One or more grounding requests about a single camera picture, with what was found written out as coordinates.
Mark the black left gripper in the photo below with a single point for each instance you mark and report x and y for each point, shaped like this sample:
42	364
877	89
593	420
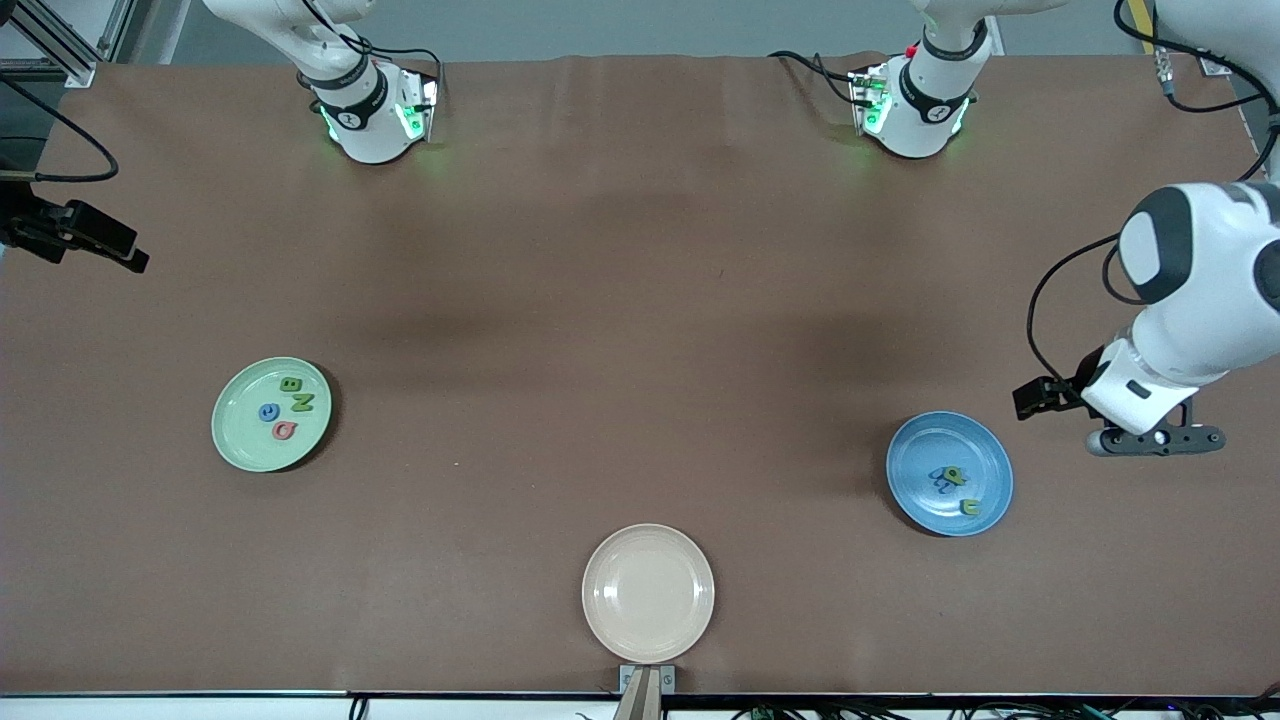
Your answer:
1066	390

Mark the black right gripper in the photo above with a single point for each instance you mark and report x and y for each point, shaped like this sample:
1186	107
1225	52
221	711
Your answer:
28	225

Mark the green letter p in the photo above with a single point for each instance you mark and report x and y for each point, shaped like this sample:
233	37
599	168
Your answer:
957	475

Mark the green letter N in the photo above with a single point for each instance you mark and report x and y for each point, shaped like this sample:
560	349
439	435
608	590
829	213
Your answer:
301	403

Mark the red letter Q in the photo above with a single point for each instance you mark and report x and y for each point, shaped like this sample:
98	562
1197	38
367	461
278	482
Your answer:
279	432

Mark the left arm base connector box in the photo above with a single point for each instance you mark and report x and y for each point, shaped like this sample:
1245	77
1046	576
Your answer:
862	95

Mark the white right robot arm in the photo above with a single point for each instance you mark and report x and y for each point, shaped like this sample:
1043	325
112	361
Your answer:
365	130

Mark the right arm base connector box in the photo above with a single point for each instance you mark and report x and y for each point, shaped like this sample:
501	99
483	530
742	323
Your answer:
425	100

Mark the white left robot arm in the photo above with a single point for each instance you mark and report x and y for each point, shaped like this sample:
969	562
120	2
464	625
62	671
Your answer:
1200	300

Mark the blue plate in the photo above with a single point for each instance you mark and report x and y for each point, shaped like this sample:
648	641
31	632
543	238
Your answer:
920	440

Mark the green plate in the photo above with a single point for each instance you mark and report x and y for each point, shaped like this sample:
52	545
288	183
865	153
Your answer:
250	440

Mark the beige plate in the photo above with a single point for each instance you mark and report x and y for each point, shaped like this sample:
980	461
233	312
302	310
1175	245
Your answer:
648	594

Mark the brown table mat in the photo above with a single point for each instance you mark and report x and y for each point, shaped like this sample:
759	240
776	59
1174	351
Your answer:
640	200

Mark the aluminium frame profile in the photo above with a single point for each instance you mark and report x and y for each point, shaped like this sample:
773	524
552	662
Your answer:
1214	66
50	70

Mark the white table edge rail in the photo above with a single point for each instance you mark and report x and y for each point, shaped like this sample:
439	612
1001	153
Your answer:
200	710

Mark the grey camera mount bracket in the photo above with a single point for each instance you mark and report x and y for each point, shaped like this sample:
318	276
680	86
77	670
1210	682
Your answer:
645	690

